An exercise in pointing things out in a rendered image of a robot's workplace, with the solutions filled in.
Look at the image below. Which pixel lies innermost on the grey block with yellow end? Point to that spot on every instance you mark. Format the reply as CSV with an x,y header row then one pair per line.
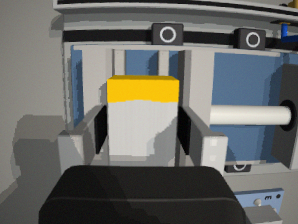
x,y
142,120

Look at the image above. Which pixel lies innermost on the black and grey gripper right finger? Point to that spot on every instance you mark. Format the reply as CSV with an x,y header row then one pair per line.
x,y
205,147

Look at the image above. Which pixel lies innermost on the grey block with blue end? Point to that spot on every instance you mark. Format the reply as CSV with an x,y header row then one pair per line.
x,y
264,214

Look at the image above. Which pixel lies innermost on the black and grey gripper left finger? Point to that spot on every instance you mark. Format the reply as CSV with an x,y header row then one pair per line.
x,y
79,146

